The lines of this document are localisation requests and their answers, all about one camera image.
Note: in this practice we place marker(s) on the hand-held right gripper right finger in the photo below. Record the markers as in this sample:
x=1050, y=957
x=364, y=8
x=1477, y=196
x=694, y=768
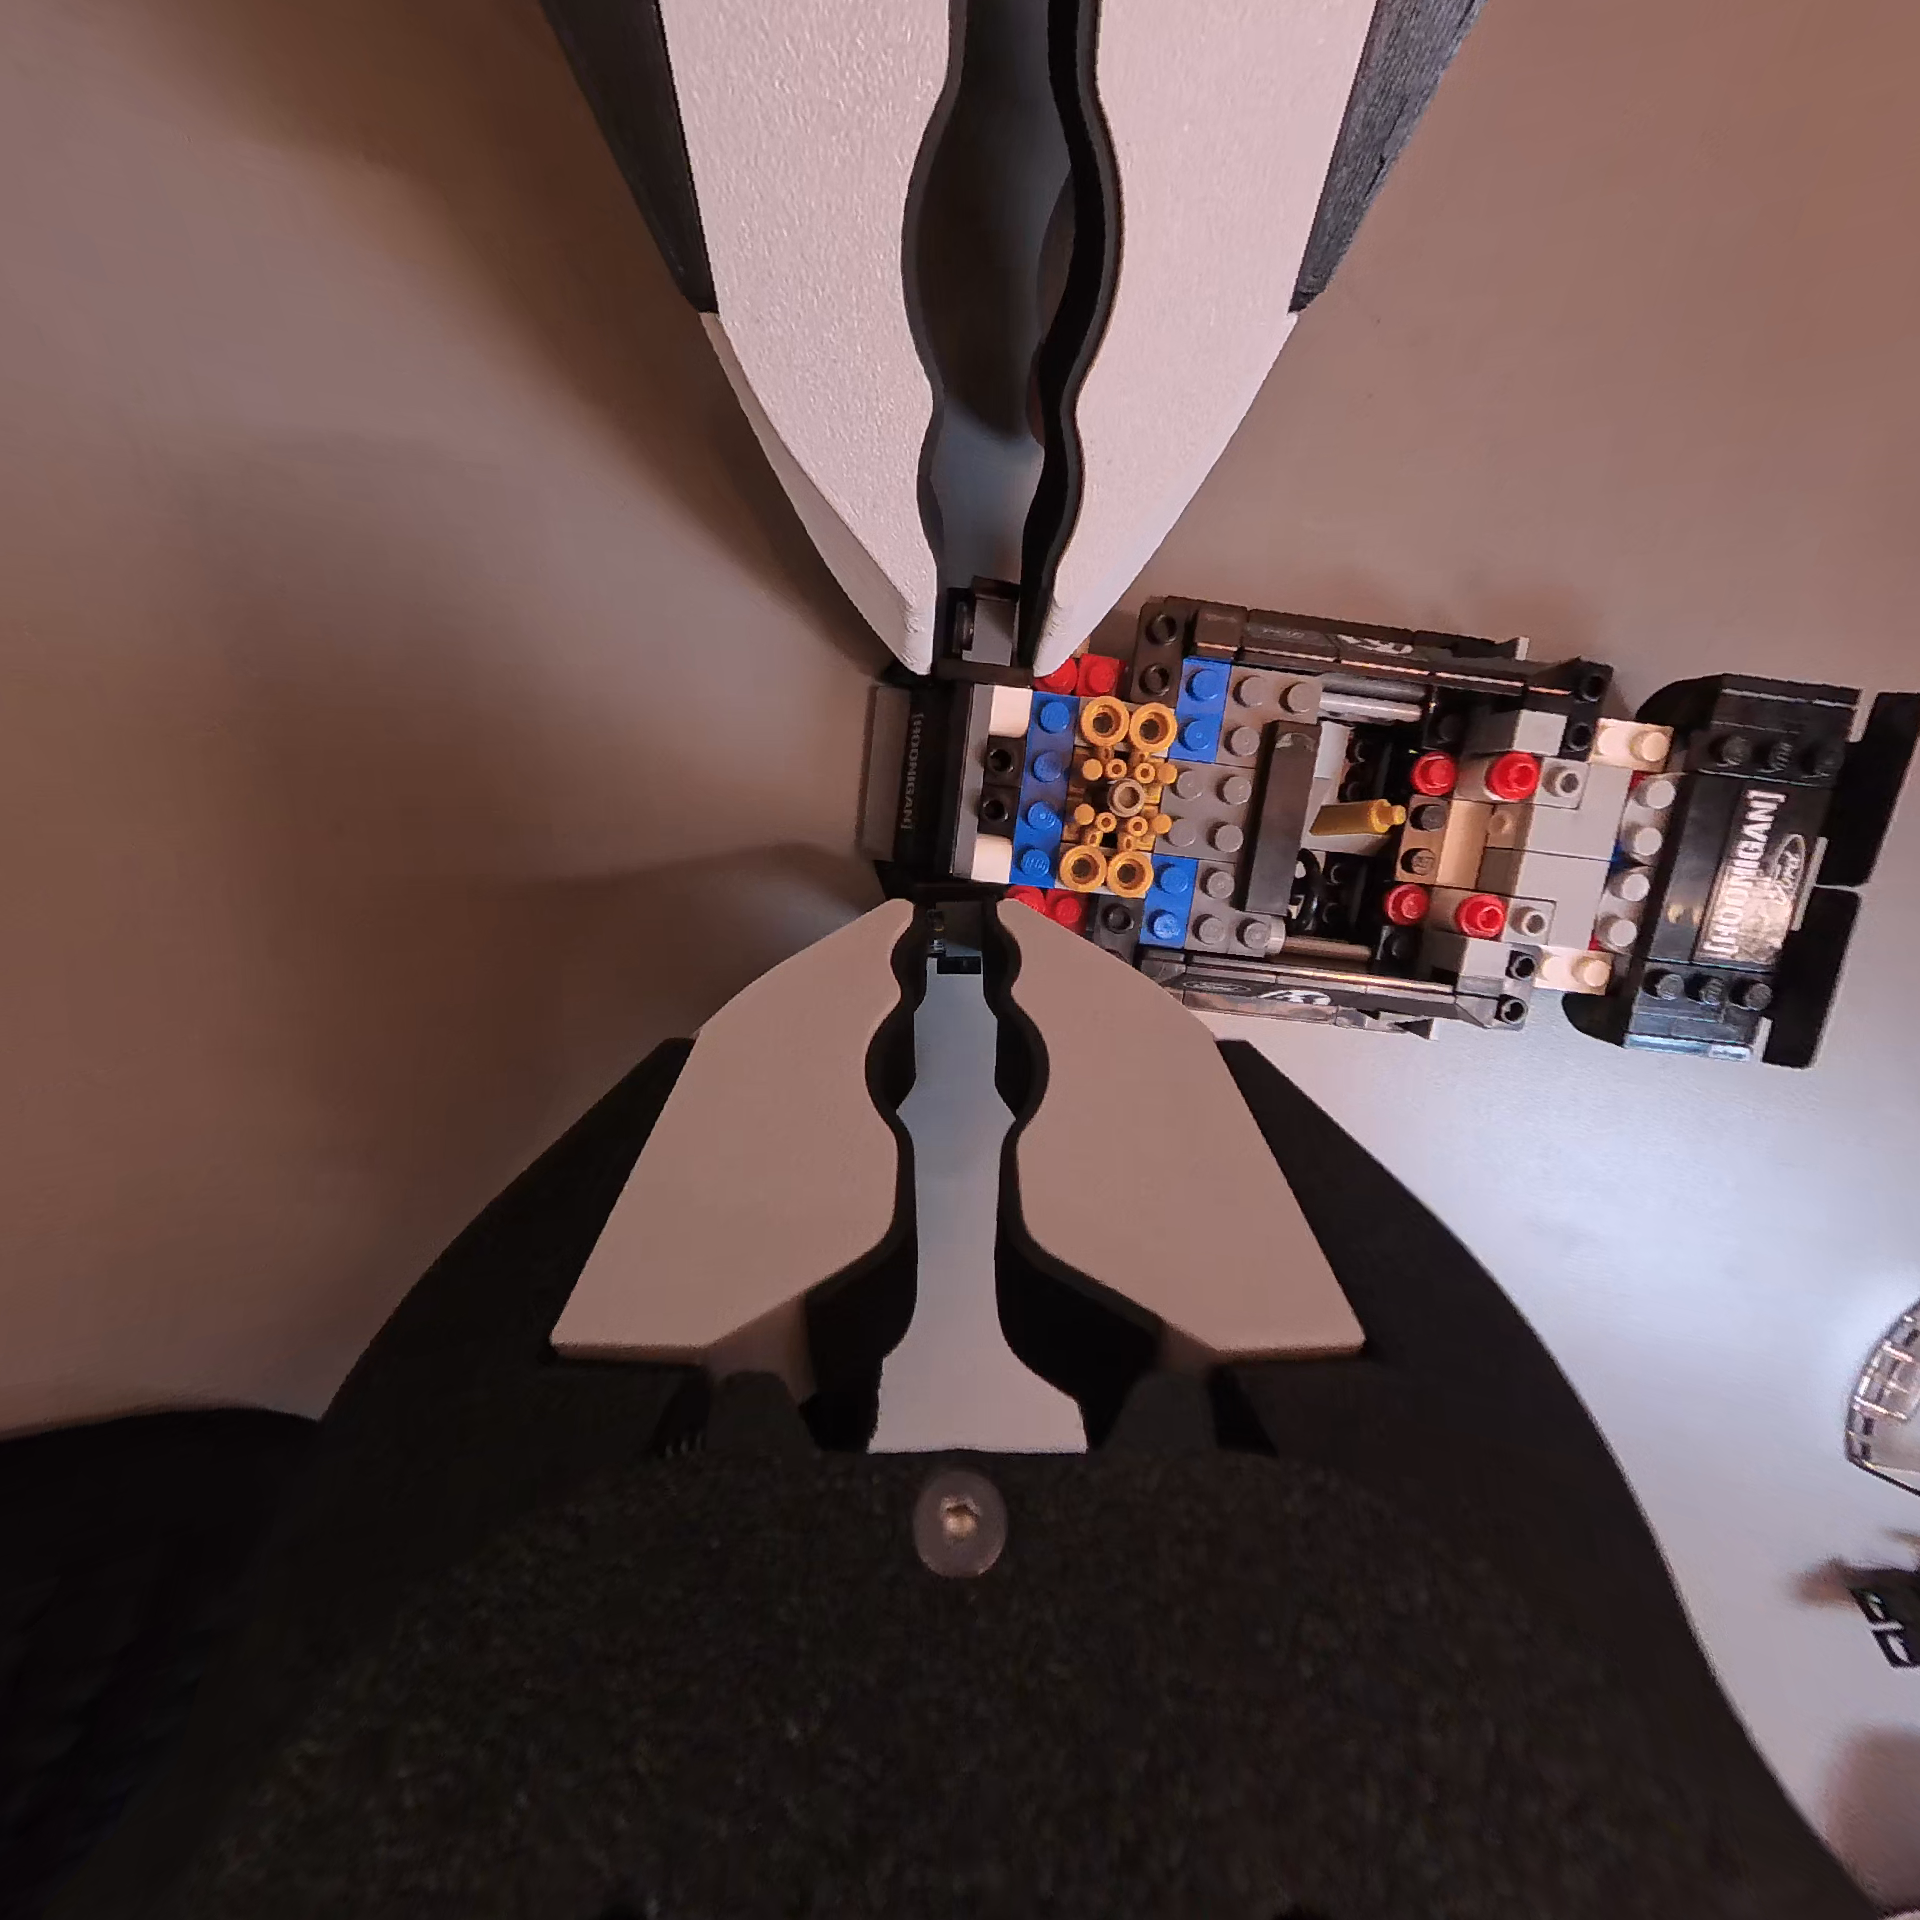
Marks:
x=1185, y=1184

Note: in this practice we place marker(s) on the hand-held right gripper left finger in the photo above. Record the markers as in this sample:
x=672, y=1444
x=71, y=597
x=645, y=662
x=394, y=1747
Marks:
x=734, y=1184

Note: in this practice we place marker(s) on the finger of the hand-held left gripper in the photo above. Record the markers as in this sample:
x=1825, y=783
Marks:
x=1230, y=224
x=797, y=224

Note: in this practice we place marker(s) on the black lego panel piece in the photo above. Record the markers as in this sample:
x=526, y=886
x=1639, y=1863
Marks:
x=1882, y=1612

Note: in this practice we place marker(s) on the transparent lego windshield piece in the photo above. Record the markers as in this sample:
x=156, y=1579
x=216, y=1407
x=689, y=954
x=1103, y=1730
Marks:
x=1882, y=1396

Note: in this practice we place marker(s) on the partly built lego car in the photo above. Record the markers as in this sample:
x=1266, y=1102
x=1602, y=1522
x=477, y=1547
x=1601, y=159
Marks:
x=1349, y=827

